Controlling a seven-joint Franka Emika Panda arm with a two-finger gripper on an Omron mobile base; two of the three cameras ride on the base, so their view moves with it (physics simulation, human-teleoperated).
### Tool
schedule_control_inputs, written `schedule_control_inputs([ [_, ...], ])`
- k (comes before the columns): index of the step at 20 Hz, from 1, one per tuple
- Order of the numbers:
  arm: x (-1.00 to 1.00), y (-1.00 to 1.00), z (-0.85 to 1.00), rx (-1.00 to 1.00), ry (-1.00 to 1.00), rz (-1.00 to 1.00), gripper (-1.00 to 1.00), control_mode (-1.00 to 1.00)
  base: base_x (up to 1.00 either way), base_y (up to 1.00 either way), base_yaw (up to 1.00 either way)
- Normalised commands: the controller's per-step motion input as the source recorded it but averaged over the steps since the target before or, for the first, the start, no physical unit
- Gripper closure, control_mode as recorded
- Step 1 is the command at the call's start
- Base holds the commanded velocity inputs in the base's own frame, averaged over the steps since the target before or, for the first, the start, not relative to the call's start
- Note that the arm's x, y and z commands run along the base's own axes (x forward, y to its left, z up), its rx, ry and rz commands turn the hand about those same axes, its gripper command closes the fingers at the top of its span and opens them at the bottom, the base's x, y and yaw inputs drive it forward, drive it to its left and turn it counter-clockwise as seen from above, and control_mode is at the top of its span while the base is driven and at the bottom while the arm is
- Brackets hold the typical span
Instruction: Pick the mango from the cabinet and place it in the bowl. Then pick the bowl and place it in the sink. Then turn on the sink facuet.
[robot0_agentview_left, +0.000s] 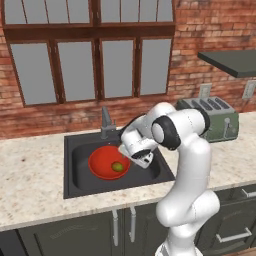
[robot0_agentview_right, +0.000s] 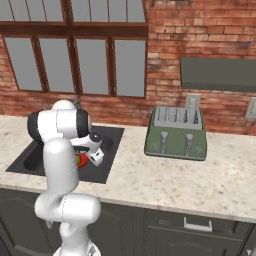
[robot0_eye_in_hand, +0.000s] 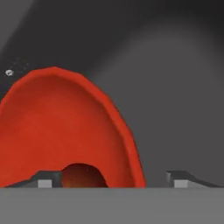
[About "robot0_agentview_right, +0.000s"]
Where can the grey wall outlet plate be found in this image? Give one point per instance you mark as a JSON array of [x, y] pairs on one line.
[[251, 108], [193, 100]]

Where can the red bowl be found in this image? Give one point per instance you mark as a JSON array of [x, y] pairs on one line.
[[84, 161]]

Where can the green four-slot toaster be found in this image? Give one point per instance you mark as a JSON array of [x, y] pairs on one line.
[[175, 141]]

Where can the dark green cupboard door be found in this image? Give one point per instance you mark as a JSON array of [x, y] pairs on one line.
[[120, 230]]

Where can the brown framed window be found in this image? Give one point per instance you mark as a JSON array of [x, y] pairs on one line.
[[90, 50]]

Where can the green yellow mango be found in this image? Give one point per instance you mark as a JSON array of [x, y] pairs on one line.
[[79, 159]]

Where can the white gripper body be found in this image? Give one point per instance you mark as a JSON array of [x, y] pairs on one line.
[[80, 149]]

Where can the grey green wall cabinet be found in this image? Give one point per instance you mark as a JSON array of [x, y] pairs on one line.
[[218, 74]]

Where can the dark green drawer front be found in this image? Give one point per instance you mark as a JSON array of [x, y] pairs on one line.
[[166, 220], [186, 245]]

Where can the dark sink basin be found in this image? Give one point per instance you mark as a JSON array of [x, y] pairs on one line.
[[103, 156]]

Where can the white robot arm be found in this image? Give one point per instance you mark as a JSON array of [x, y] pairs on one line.
[[60, 173]]

